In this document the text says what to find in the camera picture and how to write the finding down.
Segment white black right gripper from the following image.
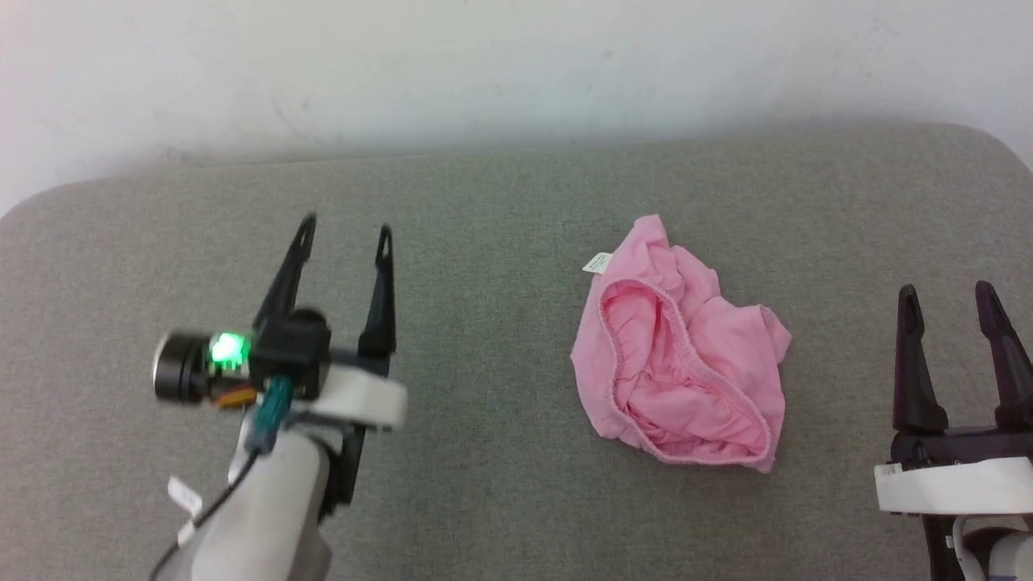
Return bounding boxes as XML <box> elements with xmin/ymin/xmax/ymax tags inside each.
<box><xmin>874</xmin><ymin>280</ymin><xmax>1033</xmax><ymax>581</ymax></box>

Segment pink shorts with white label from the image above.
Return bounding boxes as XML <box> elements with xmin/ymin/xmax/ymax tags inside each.
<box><xmin>570</xmin><ymin>214</ymin><xmax>793</xmax><ymax>474</ymax></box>

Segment grey fabric sofa cushion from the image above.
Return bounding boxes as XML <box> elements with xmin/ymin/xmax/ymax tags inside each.
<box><xmin>0</xmin><ymin>121</ymin><xmax>1033</xmax><ymax>581</ymax></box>

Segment white cable tag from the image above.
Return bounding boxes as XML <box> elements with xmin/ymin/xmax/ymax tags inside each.
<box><xmin>165</xmin><ymin>475</ymin><xmax>203</xmax><ymax>519</ymax></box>

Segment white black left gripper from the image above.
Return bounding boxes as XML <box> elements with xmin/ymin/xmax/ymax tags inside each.
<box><xmin>253</xmin><ymin>213</ymin><xmax>408</xmax><ymax>521</ymax></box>

